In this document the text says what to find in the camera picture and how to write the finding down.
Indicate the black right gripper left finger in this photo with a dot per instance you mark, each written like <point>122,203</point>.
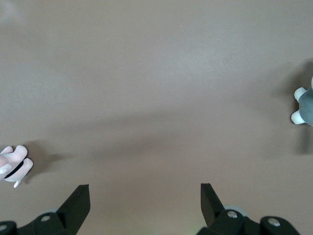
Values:
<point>73,210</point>

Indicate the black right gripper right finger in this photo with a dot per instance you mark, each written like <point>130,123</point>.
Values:
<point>212,210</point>

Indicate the pale pink plush dog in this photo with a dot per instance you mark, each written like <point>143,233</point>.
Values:
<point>18,156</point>

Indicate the grey white husky plush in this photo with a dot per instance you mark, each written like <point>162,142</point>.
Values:
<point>306,107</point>

